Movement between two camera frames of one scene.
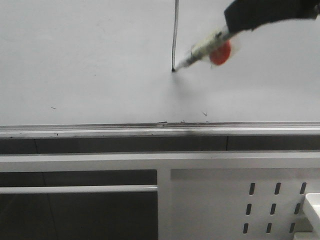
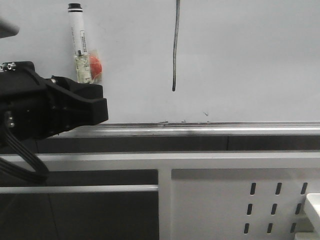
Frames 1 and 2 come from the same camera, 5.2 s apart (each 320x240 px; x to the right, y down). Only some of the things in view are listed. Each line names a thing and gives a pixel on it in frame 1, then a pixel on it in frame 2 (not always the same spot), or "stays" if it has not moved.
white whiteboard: [98, 61] stays
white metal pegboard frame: [222, 195] stays
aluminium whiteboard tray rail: [92, 131] stays
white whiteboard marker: [204, 46] → [83, 62]
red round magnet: [221, 55] → [95, 66]
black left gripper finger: [244, 15] → [38, 110]
